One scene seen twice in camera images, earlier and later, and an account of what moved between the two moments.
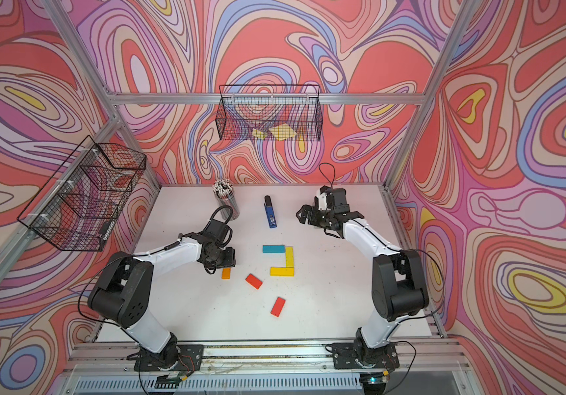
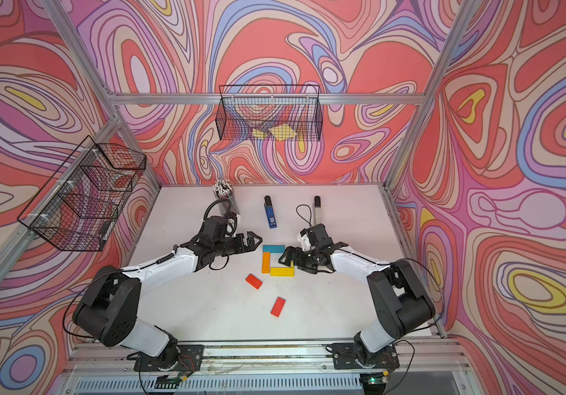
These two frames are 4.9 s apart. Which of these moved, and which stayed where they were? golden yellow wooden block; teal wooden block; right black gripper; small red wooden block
Moved: right black gripper
Stayed: small red wooden block; golden yellow wooden block; teal wooden block
